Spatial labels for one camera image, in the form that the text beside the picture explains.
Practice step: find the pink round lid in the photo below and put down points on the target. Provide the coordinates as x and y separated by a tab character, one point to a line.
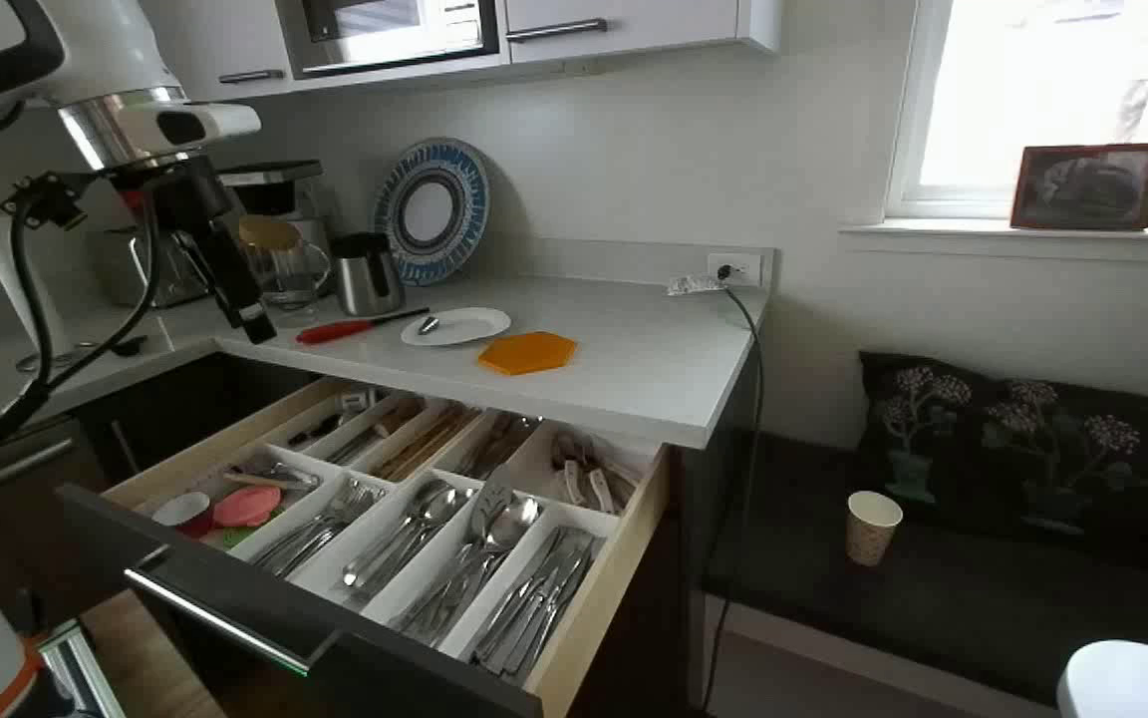
245	504

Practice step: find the silver table knife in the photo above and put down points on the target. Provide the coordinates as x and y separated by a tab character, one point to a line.
536	604

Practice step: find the grey kitchen utensil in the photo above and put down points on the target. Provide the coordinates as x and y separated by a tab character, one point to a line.
589	470

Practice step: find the dark floral cushion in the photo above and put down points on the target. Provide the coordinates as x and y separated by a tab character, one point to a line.
1039	452

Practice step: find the tan wooden block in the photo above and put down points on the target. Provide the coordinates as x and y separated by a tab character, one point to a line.
263	238

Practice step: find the wooden utensil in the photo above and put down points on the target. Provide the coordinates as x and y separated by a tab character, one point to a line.
403	442

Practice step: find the white table board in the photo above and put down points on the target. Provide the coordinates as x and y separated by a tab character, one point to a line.
1134	680

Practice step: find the white plate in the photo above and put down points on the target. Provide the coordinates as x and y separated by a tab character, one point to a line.
472	326

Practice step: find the white cutlery tray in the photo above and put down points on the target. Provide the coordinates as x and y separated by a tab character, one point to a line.
395	604

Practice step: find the white window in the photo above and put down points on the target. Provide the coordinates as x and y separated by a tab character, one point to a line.
1064	80

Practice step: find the white upper cabinet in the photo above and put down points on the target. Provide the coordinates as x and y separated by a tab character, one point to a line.
629	23

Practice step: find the silver fork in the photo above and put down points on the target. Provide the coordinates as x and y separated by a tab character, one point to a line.
324	525

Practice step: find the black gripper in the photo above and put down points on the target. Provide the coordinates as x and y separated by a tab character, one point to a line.
189	201

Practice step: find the green round lid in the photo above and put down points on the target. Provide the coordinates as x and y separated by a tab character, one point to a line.
226	540

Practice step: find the dark base cabinet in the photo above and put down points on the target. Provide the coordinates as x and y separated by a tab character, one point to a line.
694	571

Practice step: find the dark bench seat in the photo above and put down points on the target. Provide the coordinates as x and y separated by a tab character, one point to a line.
945	599

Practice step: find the open wooden drawer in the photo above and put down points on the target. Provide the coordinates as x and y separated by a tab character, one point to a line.
614	563

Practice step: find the small silver object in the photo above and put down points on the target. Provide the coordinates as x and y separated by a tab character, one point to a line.
427	326

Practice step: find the dark metal utensil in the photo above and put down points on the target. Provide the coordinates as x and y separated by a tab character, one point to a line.
500	444

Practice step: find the steel thermos jug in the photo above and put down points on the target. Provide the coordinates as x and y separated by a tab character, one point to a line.
363	282

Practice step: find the clear glass jar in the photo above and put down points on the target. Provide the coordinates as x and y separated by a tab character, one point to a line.
286	264

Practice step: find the orange cloth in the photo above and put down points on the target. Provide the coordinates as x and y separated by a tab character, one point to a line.
529	351

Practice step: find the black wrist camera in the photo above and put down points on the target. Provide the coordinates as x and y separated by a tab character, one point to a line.
51	201

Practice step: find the brown picture frame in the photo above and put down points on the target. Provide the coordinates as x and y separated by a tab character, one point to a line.
1086	186

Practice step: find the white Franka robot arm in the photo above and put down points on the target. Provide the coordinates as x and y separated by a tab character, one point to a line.
109	52

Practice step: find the white round lid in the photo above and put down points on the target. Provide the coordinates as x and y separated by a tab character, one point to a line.
180	507

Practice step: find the silver spoon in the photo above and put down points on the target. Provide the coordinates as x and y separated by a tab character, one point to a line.
408	533
478	561

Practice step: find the built-in dark oven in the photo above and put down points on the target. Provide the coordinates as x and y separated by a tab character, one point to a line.
395	28

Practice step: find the white wall outlet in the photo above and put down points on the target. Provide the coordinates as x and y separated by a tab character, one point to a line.
732	268

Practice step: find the blue patterned decorative plate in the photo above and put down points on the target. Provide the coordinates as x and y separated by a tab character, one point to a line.
465	180

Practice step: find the paper cup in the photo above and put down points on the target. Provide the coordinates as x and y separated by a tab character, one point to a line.
876	527

